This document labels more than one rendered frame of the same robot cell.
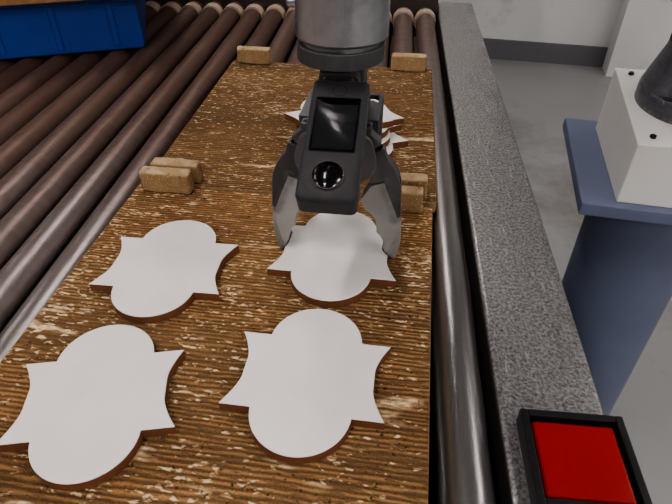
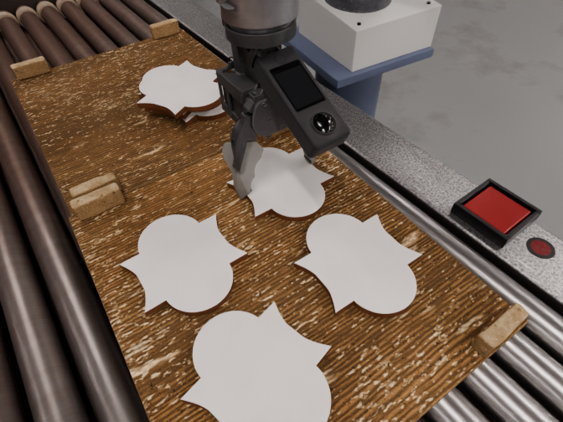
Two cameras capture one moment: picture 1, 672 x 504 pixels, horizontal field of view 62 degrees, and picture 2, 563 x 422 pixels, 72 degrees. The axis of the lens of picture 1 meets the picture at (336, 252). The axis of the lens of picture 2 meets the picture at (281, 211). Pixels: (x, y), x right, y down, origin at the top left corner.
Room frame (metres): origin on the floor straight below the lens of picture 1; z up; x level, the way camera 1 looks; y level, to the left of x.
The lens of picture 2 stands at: (0.15, 0.24, 1.30)
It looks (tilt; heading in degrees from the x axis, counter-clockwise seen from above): 49 degrees down; 320
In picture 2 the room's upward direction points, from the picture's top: 2 degrees counter-clockwise
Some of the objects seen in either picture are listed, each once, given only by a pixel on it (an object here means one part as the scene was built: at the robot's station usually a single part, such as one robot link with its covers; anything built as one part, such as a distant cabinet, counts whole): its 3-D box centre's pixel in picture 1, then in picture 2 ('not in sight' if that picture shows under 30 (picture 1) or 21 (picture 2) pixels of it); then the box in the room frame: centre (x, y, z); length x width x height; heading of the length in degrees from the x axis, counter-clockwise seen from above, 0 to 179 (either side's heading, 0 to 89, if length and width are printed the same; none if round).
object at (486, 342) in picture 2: not in sight; (500, 330); (0.13, -0.01, 0.95); 0.06 x 0.02 x 0.03; 82
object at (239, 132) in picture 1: (313, 120); (142, 101); (0.75, 0.03, 0.93); 0.41 x 0.35 x 0.02; 173
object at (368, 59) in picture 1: (341, 108); (260, 74); (0.46, 0.00, 1.08); 0.09 x 0.08 x 0.12; 172
